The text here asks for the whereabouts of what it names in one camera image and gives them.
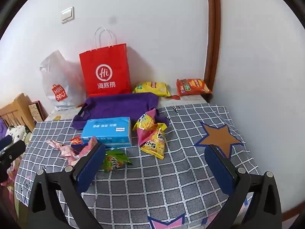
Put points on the yellow pink snack packet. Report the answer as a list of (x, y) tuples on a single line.
[(154, 143)]

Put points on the dark blue snack packet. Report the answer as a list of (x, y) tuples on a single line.
[(76, 149)]

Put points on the white light switch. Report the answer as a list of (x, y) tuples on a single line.
[(67, 15)]

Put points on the pink printed cloth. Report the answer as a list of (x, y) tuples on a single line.
[(11, 173)]

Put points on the red chips bag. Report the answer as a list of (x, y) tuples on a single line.
[(193, 87)]

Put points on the green snack packet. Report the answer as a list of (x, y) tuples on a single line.
[(115, 161)]

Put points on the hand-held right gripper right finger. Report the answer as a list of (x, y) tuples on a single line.
[(218, 169)]

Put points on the red paper bag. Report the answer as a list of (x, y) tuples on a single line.
[(104, 71)]

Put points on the grey checked blanket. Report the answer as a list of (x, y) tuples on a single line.
[(154, 186)]

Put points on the white floral cloth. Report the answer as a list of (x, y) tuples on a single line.
[(16, 134)]

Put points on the blue tissue pack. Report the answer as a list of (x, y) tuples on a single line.
[(107, 131)]

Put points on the white plastic bag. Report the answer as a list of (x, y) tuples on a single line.
[(60, 83)]

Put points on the small red snack packet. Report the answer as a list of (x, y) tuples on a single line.
[(76, 140)]

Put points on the pink candy wrapper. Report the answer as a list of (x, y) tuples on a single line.
[(69, 155), (54, 144)]

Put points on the purple cloth bag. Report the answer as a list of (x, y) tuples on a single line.
[(114, 106)]

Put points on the wooden door frame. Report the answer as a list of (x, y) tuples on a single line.
[(213, 40)]

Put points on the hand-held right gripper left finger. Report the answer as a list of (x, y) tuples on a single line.
[(91, 167)]

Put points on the large pink snack packet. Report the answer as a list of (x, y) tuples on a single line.
[(88, 145)]

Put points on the yellow chips bag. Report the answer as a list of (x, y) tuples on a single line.
[(152, 88)]

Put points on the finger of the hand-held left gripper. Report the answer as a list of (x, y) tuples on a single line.
[(13, 151), (6, 142)]

